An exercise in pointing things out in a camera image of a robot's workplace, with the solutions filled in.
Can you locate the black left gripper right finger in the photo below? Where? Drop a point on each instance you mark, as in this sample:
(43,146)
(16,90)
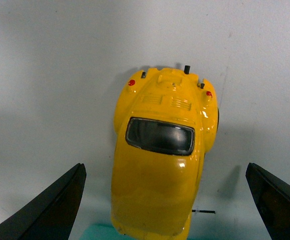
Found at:
(271,196)

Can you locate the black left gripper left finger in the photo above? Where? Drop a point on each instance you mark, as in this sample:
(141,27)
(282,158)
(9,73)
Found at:
(51,214)

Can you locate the yellow beetle toy car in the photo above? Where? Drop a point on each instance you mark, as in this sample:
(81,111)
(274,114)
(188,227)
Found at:
(166,120)

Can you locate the turquoise plastic storage box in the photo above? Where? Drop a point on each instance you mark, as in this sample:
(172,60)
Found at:
(102,232)

